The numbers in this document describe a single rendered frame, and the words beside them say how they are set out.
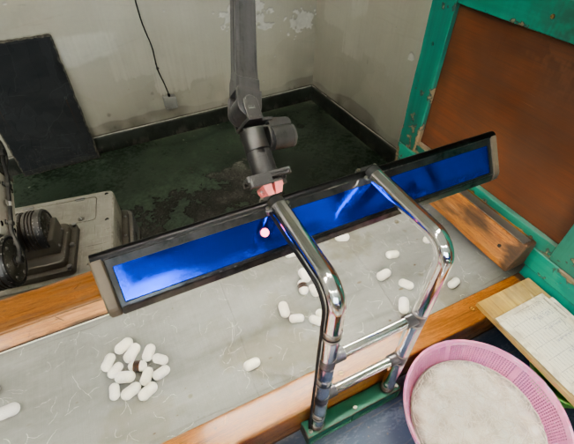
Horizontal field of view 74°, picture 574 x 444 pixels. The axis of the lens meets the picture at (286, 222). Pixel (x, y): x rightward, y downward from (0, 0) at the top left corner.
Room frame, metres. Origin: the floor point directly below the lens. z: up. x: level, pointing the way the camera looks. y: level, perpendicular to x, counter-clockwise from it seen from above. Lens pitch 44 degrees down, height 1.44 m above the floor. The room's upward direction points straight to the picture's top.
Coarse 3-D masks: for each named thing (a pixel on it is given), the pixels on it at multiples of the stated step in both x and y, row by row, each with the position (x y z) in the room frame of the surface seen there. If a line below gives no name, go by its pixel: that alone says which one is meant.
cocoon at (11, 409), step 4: (8, 404) 0.24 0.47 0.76; (12, 404) 0.24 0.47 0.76; (16, 404) 0.25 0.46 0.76; (0, 408) 0.24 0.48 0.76; (4, 408) 0.24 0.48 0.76; (8, 408) 0.24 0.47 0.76; (12, 408) 0.24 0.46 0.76; (16, 408) 0.24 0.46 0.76; (0, 412) 0.23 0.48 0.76; (4, 412) 0.23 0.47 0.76; (8, 412) 0.23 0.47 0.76; (12, 412) 0.23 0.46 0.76; (16, 412) 0.24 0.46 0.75; (0, 416) 0.23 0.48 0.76; (4, 416) 0.23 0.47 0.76; (8, 416) 0.23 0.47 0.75; (0, 420) 0.22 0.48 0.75
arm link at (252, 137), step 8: (248, 128) 0.74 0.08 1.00; (256, 128) 0.73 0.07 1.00; (264, 128) 0.76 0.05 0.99; (240, 136) 0.73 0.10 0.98; (248, 136) 0.72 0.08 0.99; (256, 136) 0.72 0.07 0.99; (264, 136) 0.73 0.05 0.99; (272, 136) 0.74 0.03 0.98; (248, 144) 0.71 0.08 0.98; (256, 144) 0.70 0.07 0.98; (264, 144) 0.71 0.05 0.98; (272, 144) 0.74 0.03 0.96
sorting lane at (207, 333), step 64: (384, 256) 0.59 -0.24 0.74; (128, 320) 0.42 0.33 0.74; (192, 320) 0.42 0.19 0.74; (256, 320) 0.42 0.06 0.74; (384, 320) 0.42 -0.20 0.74; (0, 384) 0.29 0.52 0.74; (64, 384) 0.29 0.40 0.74; (128, 384) 0.29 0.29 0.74; (192, 384) 0.29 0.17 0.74; (256, 384) 0.29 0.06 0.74
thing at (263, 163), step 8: (248, 152) 0.70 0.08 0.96; (256, 152) 0.69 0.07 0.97; (264, 152) 0.69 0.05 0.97; (248, 160) 0.69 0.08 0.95; (256, 160) 0.68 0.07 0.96; (264, 160) 0.68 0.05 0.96; (272, 160) 0.69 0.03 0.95; (256, 168) 0.67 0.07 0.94; (264, 168) 0.67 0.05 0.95; (272, 168) 0.67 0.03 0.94; (280, 168) 0.67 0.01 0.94; (288, 168) 0.67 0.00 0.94; (256, 176) 0.64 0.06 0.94; (272, 176) 0.66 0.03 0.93; (248, 184) 0.64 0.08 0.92
